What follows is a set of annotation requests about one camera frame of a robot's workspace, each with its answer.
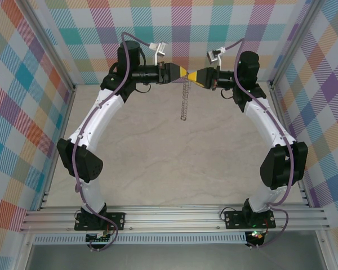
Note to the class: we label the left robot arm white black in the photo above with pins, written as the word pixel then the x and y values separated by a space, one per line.
pixel 95 121

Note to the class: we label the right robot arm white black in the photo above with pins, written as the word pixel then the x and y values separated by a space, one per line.
pixel 270 123

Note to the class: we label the small controller board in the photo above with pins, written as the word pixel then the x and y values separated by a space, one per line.
pixel 256 237
pixel 100 238

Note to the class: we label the grey metal panel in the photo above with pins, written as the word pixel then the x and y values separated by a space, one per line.
pixel 171 257

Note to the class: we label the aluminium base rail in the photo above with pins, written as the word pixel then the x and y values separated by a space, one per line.
pixel 171 218

